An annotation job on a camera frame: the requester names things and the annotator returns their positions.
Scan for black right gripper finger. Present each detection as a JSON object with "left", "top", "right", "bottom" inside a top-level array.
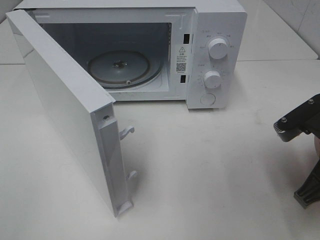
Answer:
[{"left": 293, "top": 160, "right": 320, "bottom": 209}]

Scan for round white door release button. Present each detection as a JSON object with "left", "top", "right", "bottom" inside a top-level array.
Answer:
[{"left": 200, "top": 93, "right": 216, "bottom": 106}]

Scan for lower white timer knob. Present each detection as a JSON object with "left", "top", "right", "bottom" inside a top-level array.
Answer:
[{"left": 203, "top": 70, "right": 222, "bottom": 89}]

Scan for upper white power knob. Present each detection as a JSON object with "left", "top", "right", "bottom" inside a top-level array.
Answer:
[{"left": 207, "top": 36, "right": 229, "bottom": 60}]

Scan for white microwave oven body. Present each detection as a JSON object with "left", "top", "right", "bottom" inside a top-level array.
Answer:
[{"left": 10, "top": 0, "right": 247, "bottom": 109}]

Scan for glass microwave turntable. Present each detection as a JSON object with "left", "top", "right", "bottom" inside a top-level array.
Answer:
[{"left": 88, "top": 50, "right": 163, "bottom": 90}]

